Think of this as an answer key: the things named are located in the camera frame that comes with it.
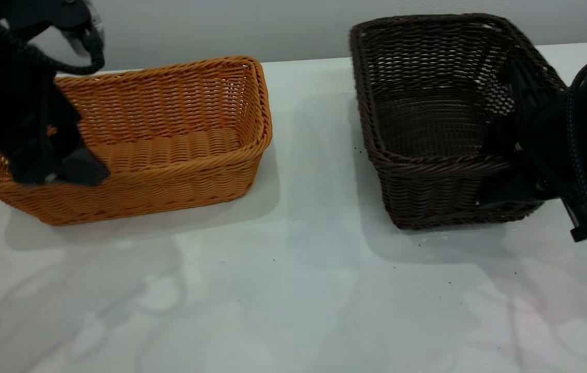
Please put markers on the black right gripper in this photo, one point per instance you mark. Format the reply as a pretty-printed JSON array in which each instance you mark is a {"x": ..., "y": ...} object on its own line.
[{"x": 557, "y": 145}]

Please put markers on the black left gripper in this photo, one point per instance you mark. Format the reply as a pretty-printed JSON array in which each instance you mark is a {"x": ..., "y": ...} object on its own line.
[{"x": 9, "y": 93}]

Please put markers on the dark brown wicker basket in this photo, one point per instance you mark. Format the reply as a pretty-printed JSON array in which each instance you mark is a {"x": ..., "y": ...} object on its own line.
[{"x": 428, "y": 129}]

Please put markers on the light brown wicker basket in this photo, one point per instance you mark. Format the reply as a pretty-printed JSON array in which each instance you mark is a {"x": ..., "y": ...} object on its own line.
[{"x": 169, "y": 155}]

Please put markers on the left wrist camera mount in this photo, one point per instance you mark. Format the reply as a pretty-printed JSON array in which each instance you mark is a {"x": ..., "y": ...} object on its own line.
[{"x": 40, "y": 13}]

